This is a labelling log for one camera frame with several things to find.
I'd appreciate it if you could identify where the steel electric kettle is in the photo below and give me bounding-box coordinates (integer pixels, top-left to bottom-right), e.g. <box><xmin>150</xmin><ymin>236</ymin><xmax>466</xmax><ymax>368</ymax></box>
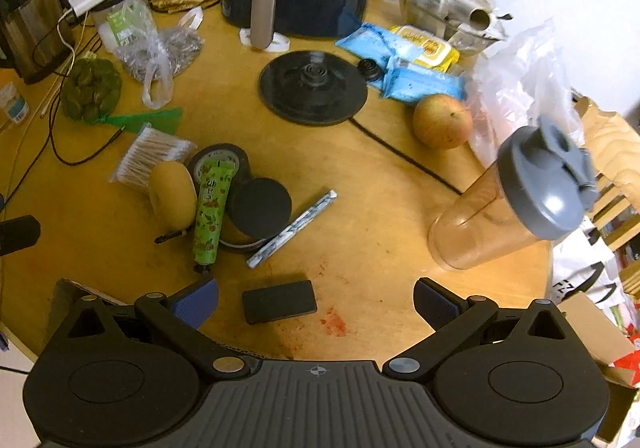
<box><xmin>0</xmin><ymin>0</ymin><xmax>77</xmax><ymax>85</ymax></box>

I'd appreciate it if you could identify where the brown cardboard box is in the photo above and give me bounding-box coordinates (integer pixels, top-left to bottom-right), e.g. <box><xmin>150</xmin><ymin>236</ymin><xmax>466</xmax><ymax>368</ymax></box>
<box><xmin>559</xmin><ymin>292</ymin><xmax>640</xmax><ymax>445</ymax></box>

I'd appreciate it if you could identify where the black round case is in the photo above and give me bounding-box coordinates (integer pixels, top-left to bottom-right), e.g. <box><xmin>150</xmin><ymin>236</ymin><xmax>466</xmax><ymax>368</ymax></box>
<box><xmin>227</xmin><ymin>177</ymin><xmax>293</xmax><ymax>240</ymax></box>

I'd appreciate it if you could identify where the black kettle base cable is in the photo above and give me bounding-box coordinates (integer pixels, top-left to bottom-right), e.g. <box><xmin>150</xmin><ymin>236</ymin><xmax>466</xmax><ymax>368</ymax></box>
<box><xmin>349</xmin><ymin>117</ymin><xmax>464</xmax><ymax>195</ymax></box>

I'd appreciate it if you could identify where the green hand cream tube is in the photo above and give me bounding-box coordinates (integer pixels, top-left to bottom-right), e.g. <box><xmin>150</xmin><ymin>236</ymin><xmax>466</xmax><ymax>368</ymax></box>
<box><xmin>192</xmin><ymin>160</ymin><xmax>236</xmax><ymax>275</ymax></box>

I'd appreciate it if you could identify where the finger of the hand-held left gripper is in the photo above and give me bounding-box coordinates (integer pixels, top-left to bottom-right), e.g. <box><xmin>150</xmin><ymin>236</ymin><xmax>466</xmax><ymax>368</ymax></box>
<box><xmin>0</xmin><ymin>215</ymin><xmax>41</xmax><ymax>257</ymax></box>

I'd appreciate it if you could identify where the small clear bottle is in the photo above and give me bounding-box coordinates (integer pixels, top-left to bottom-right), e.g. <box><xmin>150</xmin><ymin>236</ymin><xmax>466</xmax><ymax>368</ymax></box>
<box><xmin>0</xmin><ymin>82</ymin><xmax>32</xmax><ymax>125</ymax></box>

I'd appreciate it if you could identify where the green net bag of chestnuts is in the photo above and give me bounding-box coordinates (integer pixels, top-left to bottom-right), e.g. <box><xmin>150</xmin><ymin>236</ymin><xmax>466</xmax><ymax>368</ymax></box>
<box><xmin>59</xmin><ymin>57</ymin><xmax>184</xmax><ymax>135</ymax></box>

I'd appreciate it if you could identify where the yellow wet wipes pack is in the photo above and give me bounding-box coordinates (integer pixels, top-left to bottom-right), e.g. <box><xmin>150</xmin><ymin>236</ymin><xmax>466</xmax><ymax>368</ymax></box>
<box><xmin>389</xmin><ymin>25</ymin><xmax>461</xmax><ymax>73</ymax></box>

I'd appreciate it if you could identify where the small black round cap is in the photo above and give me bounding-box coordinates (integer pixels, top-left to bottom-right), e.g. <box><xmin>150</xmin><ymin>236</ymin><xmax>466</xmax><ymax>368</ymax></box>
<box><xmin>357</xmin><ymin>58</ymin><xmax>384</xmax><ymax>82</ymax></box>

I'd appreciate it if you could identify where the shaker bottle with grey lid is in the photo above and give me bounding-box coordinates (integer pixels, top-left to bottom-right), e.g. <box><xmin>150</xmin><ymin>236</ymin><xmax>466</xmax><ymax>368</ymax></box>
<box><xmin>428</xmin><ymin>125</ymin><xmax>599</xmax><ymax>272</ymax></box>

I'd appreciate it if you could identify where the white lidded plastic jar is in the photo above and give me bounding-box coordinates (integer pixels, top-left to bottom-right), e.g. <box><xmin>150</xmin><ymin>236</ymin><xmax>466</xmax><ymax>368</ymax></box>
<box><xmin>68</xmin><ymin>0</ymin><xmax>159</xmax><ymax>54</ymax></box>

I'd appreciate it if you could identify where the silver foil roll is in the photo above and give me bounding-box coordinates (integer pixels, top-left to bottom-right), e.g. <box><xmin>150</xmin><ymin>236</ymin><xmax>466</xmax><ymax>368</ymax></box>
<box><xmin>437</xmin><ymin>0</ymin><xmax>496</xmax><ymax>31</ymax></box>

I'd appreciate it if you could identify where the pack of cotton swabs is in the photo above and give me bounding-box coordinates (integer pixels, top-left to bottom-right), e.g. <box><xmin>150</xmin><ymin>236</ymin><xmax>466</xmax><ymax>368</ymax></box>
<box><xmin>109</xmin><ymin>124</ymin><xmax>199</xmax><ymax>190</ymax></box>

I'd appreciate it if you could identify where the clear crumpled plastic bag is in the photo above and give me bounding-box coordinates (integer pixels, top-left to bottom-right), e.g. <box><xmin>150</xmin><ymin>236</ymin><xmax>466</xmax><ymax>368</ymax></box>
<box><xmin>462</xmin><ymin>20</ymin><xmax>583</xmax><ymax>166</ymax></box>

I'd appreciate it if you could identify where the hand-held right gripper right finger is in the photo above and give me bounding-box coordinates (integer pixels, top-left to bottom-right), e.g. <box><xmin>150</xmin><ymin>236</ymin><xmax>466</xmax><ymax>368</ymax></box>
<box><xmin>382</xmin><ymin>277</ymin><xmax>576</xmax><ymax>381</ymax></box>

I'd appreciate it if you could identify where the wooden chair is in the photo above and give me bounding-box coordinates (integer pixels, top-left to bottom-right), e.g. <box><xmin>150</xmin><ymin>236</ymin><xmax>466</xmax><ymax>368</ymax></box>
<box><xmin>572</xmin><ymin>95</ymin><xmax>640</xmax><ymax>255</ymax></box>

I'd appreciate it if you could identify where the white paper shopping bag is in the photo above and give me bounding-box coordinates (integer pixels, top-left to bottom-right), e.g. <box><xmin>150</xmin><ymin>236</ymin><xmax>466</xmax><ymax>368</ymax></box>
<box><xmin>549</xmin><ymin>227</ymin><xmax>628</xmax><ymax>305</ymax></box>

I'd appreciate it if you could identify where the marbled grey pen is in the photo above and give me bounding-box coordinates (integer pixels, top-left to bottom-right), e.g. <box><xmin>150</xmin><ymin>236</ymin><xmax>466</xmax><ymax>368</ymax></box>
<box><xmin>246</xmin><ymin>190</ymin><xmax>339</xmax><ymax>270</ymax></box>

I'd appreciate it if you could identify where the yellow-brown kiwi fruit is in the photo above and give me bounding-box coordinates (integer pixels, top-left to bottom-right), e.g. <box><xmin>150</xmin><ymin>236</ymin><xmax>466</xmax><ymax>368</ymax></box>
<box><xmin>148</xmin><ymin>160</ymin><xmax>199</xmax><ymax>235</ymax></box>

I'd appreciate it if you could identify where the black tape roll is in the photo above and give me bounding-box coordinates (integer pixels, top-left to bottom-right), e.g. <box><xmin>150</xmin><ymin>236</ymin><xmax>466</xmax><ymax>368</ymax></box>
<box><xmin>187</xmin><ymin>143</ymin><xmax>251</xmax><ymax>191</ymax></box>

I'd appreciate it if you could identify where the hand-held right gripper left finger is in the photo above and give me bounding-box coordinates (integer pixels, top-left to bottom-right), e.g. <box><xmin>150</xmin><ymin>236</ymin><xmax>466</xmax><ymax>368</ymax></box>
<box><xmin>60</xmin><ymin>277</ymin><xmax>251</xmax><ymax>381</ymax></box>

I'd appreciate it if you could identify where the clear bag of dark seeds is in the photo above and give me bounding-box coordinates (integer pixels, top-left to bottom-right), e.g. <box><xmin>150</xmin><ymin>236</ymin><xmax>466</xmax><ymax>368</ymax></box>
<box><xmin>114</xmin><ymin>3</ymin><xmax>206</xmax><ymax>110</ymax></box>

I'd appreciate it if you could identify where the white charging cable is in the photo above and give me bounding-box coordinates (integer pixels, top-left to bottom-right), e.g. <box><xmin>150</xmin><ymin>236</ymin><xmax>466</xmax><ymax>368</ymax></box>
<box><xmin>0</xmin><ymin>0</ymin><xmax>110</xmax><ymax>169</ymax></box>

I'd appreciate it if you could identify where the black round kettle base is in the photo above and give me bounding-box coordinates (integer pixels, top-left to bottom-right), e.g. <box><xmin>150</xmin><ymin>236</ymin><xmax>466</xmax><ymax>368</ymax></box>
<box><xmin>258</xmin><ymin>50</ymin><xmax>369</xmax><ymax>124</ymax></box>

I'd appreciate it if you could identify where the thin black audio cable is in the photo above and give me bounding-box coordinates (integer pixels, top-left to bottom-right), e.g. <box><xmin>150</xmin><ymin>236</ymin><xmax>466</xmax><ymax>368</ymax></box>
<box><xmin>42</xmin><ymin>18</ymin><xmax>129</xmax><ymax>167</ymax></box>

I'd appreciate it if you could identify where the blue wet wipes pack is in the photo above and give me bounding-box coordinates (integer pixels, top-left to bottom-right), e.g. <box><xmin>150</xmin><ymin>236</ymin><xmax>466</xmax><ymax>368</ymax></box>
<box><xmin>336</xmin><ymin>23</ymin><xmax>403</xmax><ymax>60</ymax></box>
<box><xmin>381</xmin><ymin>59</ymin><xmax>469</xmax><ymax>105</ymax></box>

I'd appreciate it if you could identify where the yellow onion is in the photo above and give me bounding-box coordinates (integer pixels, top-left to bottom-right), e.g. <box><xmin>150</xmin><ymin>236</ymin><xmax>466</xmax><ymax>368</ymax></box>
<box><xmin>412</xmin><ymin>95</ymin><xmax>474</xmax><ymax>150</ymax></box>

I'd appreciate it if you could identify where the black rectangular case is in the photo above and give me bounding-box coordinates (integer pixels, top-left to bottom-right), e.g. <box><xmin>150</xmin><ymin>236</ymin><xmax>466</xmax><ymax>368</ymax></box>
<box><xmin>241</xmin><ymin>280</ymin><xmax>319</xmax><ymax>326</ymax></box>

